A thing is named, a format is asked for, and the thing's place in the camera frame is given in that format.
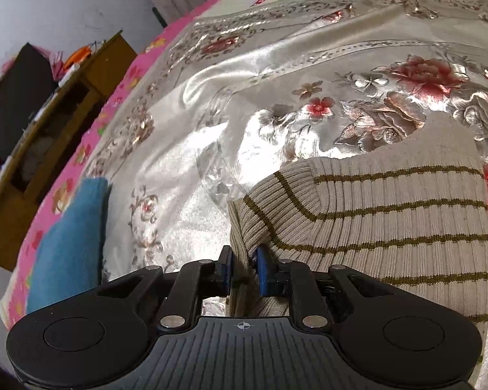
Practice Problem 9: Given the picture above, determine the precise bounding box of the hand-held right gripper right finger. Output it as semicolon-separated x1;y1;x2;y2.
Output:
255;245;386;331

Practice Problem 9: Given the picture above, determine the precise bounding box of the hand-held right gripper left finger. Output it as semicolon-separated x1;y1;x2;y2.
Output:
98;246;234;332

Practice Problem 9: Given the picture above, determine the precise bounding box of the beige striped ribbed sweater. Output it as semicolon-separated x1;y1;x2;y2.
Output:
227;116;488;326

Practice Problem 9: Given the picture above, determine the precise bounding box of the silver floral satin blanket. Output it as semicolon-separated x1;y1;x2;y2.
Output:
0;0;488;390

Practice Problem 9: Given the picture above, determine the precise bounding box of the blue fleece cloth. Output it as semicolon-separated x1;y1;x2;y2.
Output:
26;176;111;313

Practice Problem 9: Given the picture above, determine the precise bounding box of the pink printed bedsheet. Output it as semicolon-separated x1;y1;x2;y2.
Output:
0;0;228;330

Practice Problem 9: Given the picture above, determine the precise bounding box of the wooden cabinet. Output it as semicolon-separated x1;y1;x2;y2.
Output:
0;30;138;272

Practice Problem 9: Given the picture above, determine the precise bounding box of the orange object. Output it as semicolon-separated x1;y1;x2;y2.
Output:
63;46;92;68

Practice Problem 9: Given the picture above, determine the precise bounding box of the pink patterned cloth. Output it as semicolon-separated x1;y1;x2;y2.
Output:
41;46;68;82

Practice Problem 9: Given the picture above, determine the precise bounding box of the black television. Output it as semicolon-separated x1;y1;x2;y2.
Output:
0;43;58;163

